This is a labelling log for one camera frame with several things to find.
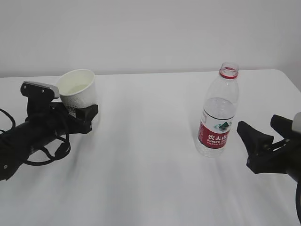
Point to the white paper coffee cup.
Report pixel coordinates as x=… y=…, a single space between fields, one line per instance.
x=77 y=89

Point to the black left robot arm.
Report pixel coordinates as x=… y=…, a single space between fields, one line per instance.
x=43 y=138

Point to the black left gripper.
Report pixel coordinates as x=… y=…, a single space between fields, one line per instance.
x=50 y=119

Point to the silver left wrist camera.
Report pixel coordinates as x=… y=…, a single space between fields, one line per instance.
x=37 y=91

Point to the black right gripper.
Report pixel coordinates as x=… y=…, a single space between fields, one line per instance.
x=264 y=156

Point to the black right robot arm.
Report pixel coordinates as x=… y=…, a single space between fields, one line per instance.
x=265 y=156

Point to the clear Nongfu Spring water bottle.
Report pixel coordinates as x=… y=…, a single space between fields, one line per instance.
x=219 y=109

